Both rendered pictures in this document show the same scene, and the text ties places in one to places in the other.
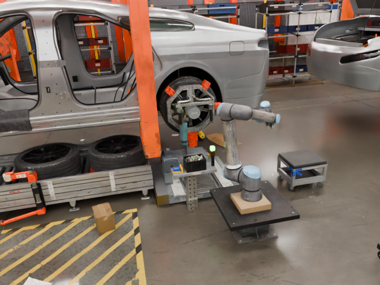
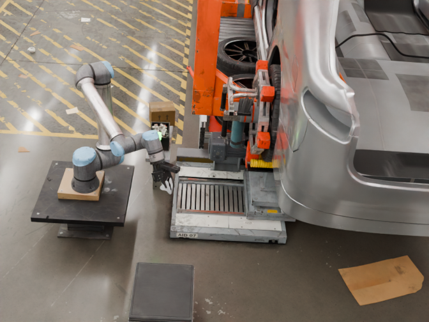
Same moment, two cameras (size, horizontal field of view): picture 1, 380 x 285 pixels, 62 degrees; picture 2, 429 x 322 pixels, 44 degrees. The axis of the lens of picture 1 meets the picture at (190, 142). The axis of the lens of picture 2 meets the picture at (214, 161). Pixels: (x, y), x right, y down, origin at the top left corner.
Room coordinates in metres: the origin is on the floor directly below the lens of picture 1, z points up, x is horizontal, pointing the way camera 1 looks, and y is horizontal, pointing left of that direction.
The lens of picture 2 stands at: (3.62, -3.08, 2.78)
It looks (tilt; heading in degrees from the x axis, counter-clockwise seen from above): 38 degrees down; 98
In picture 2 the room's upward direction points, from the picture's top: 6 degrees clockwise
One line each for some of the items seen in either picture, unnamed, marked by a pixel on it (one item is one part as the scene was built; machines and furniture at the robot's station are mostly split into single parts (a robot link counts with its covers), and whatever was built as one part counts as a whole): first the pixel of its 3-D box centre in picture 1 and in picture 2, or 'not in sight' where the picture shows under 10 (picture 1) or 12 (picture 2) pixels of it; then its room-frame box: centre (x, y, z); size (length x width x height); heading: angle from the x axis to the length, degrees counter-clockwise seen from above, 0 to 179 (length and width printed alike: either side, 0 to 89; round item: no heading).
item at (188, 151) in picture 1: (189, 146); (272, 174); (3.62, 0.01, 0.32); 0.40 x 0.30 x 0.28; 102
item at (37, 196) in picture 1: (36, 191); not in sight; (2.72, 1.53, 0.30); 0.09 x 0.05 x 0.50; 102
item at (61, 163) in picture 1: (49, 163); (247, 62); (3.18, 1.57, 0.39); 0.66 x 0.66 x 0.24
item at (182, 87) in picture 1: (190, 108); (258, 112); (3.46, -0.03, 0.85); 0.54 x 0.07 x 0.54; 102
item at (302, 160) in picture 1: (301, 170); (161, 307); (3.13, -1.23, 0.17); 0.43 x 0.36 x 0.34; 102
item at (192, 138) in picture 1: (191, 137); (257, 156); (3.49, -0.02, 0.48); 0.16 x 0.12 x 0.17; 12
